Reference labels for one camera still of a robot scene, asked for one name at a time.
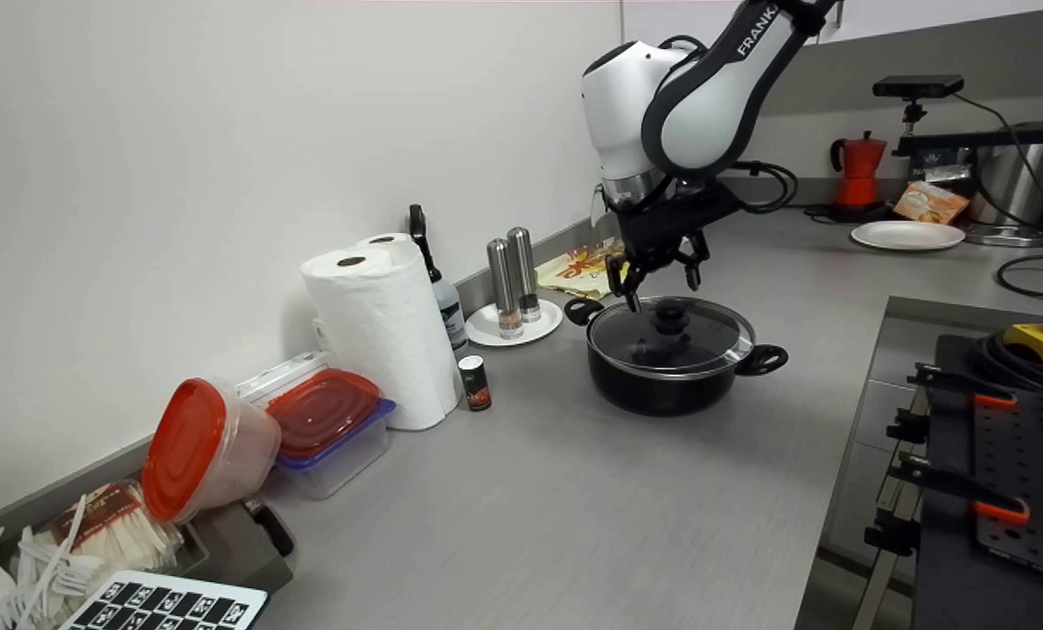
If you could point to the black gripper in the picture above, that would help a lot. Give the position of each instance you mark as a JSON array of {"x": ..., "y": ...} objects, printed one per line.
[{"x": 663, "y": 214}]

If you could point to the glass pot lid black knob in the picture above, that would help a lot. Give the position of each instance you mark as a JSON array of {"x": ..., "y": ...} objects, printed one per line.
[{"x": 707, "y": 337}]

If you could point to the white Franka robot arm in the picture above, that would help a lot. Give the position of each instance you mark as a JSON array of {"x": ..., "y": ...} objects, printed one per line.
[{"x": 707, "y": 105}]

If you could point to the red moka pot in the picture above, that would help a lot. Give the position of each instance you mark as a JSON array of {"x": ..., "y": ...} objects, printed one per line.
[{"x": 860, "y": 175}]

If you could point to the rectangular container blue lid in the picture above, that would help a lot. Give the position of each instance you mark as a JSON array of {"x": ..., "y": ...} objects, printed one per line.
[{"x": 354, "y": 457}]

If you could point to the rectangular container red lid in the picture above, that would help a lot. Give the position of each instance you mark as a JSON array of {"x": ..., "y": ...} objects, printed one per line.
[{"x": 325, "y": 409}]

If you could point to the round container orange lid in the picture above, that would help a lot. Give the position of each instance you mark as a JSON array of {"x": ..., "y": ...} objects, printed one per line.
[{"x": 189, "y": 449}]

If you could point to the yellow snack bag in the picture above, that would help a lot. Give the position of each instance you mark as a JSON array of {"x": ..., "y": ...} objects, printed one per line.
[{"x": 576, "y": 270}]

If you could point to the steel salt grinder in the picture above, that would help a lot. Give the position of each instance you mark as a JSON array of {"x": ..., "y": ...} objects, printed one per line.
[
  {"x": 528, "y": 262},
  {"x": 501, "y": 280}
]

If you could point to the small white saucer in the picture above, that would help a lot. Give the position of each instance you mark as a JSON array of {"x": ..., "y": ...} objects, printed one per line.
[{"x": 538, "y": 329}]

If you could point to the dark glass bottle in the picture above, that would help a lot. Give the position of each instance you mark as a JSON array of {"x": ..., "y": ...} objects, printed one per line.
[{"x": 450, "y": 308}]

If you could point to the small spice jar red cap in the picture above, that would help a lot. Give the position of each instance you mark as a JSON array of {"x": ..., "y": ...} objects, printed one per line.
[{"x": 473, "y": 387}]

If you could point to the white dinner plate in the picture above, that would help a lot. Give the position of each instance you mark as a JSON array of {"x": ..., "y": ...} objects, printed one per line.
[{"x": 908, "y": 236}]

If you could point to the orange snack packet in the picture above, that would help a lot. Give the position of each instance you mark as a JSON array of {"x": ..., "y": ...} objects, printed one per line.
[{"x": 930, "y": 201}]

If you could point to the white paper towel roll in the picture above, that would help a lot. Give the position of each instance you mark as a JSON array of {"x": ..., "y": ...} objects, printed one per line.
[{"x": 383, "y": 337}]

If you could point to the steel kettle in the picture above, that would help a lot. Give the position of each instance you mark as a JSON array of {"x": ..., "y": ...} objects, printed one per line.
[{"x": 1015, "y": 179}]

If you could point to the clear plastic container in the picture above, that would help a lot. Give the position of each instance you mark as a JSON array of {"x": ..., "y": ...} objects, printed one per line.
[{"x": 269, "y": 376}]

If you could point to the black perforated board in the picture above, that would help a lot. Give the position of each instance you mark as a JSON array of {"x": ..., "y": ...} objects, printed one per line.
[{"x": 1033, "y": 465}]

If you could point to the box of plastic cutlery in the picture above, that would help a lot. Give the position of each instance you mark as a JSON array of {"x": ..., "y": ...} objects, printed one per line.
[{"x": 104, "y": 537}]

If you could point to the black camera on stand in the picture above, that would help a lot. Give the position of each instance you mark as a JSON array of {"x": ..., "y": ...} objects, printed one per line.
[{"x": 920, "y": 85}]

